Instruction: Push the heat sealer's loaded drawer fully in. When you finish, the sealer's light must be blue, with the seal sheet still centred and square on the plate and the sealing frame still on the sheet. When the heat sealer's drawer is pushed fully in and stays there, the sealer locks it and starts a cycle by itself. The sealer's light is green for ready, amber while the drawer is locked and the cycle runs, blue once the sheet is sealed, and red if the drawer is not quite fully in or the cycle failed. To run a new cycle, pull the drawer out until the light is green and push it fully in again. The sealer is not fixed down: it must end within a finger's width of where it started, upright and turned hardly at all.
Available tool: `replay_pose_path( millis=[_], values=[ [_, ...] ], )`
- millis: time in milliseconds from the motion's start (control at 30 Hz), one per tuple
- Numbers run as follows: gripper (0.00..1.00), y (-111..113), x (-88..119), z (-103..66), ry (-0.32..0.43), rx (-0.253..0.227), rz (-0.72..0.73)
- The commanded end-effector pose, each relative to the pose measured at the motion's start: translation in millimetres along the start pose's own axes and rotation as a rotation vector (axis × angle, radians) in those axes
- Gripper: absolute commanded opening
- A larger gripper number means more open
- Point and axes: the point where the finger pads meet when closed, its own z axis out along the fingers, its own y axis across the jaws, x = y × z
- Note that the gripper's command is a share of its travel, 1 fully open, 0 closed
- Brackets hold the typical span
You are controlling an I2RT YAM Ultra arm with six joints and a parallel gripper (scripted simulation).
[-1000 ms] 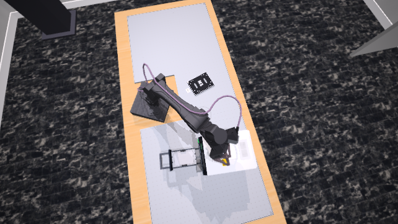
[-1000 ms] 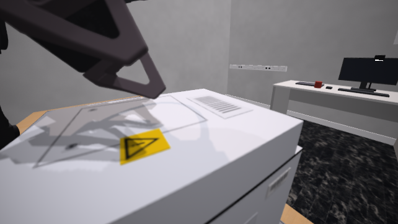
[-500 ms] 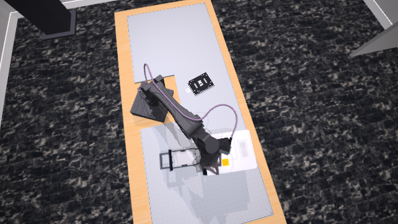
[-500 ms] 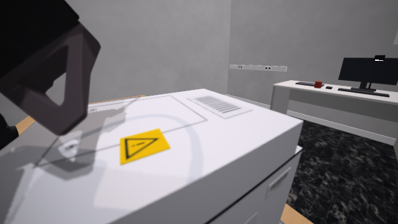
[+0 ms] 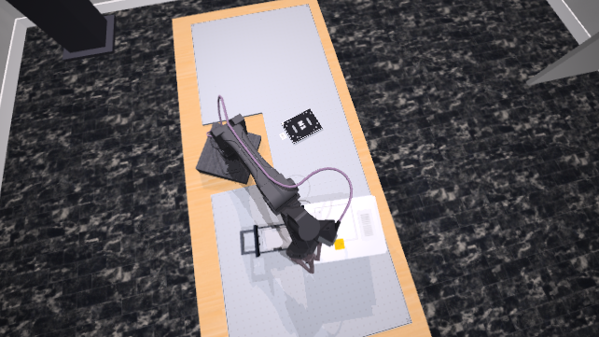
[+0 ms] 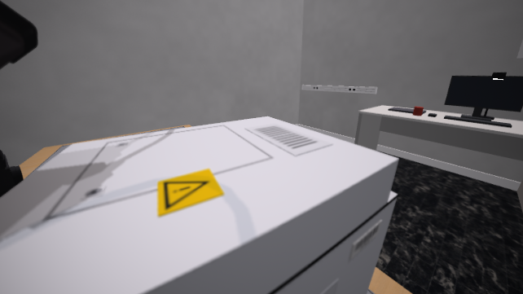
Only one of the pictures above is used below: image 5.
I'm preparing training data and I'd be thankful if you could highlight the white heat sealer housing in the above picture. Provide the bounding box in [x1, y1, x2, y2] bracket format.
[240, 195, 387, 263]

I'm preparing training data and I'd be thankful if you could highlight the white rectangular sheet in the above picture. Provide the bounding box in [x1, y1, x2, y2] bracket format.
[262, 227, 291, 249]

